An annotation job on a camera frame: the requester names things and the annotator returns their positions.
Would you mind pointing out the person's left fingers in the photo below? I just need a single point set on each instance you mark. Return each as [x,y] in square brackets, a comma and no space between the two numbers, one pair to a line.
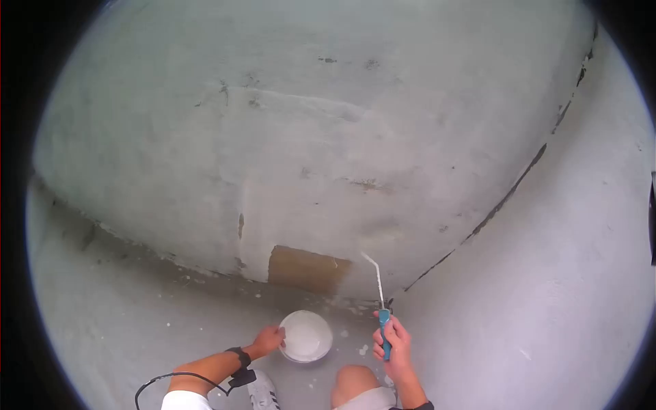
[281,338]

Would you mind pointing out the person's left hand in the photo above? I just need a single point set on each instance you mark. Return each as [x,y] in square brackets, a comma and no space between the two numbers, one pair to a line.
[267,341]

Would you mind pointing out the person's legs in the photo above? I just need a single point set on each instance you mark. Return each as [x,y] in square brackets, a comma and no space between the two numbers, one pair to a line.
[353,387]

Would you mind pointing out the person's body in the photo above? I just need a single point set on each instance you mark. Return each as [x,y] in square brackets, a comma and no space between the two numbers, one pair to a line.
[184,401]

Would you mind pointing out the person's right fingers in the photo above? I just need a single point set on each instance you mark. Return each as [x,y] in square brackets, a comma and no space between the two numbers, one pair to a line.
[378,344]

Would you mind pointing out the black wrist band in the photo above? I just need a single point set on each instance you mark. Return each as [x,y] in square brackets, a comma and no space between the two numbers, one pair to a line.
[241,358]

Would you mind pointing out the white paint bowl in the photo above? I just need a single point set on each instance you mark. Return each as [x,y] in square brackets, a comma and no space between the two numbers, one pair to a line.
[306,336]

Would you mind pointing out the brown rectangular panel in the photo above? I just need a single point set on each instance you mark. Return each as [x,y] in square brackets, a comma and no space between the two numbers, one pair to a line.
[307,269]

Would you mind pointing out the person's right hand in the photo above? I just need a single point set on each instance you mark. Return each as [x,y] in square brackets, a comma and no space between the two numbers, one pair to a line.
[398,348]

